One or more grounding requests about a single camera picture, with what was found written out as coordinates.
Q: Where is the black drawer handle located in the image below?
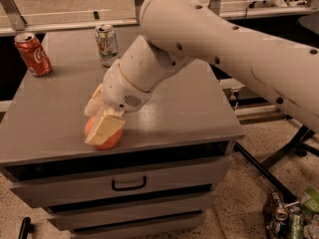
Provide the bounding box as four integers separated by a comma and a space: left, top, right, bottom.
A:
111, 176, 148, 192

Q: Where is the red apple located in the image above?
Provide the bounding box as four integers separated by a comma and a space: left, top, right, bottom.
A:
84, 117, 123, 150

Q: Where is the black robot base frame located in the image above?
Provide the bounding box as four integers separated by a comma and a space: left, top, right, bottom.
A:
233, 124, 319, 203

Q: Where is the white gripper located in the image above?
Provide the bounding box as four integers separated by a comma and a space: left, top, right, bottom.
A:
84, 60, 152, 145

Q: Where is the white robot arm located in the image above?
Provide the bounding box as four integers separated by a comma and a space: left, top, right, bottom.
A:
85, 0, 319, 145

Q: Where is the white green 7up can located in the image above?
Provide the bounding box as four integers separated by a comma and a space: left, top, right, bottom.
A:
95, 24, 119, 67

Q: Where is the pile of crushed cans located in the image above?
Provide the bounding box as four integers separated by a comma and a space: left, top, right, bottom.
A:
262, 187, 319, 239

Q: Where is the metal window railing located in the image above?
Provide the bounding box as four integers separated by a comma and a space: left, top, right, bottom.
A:
0, 0, 318, 36

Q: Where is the red coke can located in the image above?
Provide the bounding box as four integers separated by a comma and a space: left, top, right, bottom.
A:
14, 33, 52, 77

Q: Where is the grey drawer cabinet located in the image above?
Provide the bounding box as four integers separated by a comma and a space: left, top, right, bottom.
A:
0, 30, 243, 239

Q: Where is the black object on floor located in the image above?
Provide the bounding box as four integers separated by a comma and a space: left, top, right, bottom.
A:
18, 217, 34, 239

